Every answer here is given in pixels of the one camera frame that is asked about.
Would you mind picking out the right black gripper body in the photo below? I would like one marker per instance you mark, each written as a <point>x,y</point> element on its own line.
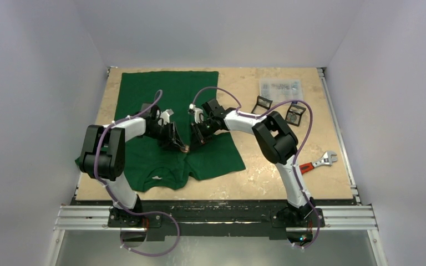
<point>199,131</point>

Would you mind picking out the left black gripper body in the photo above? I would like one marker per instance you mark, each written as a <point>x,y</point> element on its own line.
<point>163,134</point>

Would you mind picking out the silver round brooch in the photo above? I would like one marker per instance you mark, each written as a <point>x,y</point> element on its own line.
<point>292,118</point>

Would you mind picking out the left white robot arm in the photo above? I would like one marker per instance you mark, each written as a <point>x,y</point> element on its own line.
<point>103,152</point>

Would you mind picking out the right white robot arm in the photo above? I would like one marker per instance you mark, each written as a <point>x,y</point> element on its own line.
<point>277,142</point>

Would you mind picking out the green t-shirt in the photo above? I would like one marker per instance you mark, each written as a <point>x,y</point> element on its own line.
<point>147,164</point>

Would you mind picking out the clear plastic parts box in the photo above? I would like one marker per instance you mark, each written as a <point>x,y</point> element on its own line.
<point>279,90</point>

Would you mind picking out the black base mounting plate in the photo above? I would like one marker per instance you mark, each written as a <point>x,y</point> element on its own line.
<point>271,218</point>

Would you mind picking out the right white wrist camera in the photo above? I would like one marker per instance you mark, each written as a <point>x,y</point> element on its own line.
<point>197,113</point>

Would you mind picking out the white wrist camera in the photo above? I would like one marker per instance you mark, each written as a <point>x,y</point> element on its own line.
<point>165,116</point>
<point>197,113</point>

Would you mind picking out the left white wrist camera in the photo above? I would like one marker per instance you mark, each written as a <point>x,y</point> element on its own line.
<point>165,116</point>

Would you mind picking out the red handled adjustable wrench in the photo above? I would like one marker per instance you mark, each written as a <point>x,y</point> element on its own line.
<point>327,159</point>

